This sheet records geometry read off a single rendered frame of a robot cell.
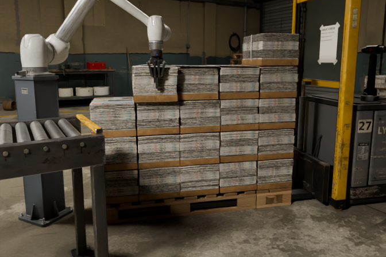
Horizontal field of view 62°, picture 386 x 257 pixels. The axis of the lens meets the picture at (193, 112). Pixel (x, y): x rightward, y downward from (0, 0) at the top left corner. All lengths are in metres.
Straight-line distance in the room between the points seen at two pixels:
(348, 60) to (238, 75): 0.75
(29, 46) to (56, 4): 6.50
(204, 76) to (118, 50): 6.93
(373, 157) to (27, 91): 2.49
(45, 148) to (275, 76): 1.62
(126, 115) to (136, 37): 7.14
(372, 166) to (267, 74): 1.07
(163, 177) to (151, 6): 7.59
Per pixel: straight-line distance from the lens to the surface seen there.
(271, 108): 2.39
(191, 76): 2.18
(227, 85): 2.24
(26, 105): 2.37
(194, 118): 2.21
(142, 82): 2.09
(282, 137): 2.47
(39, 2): 8.77
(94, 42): 8.87
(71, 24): 2.44
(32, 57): 2.33
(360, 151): 2.68
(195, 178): 2.32
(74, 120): 1.83
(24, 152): 1.32
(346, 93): 2.46
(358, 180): 2.75
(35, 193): 2.50
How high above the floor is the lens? 1.10
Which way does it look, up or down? 9 degrees down
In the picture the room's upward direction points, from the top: straight up
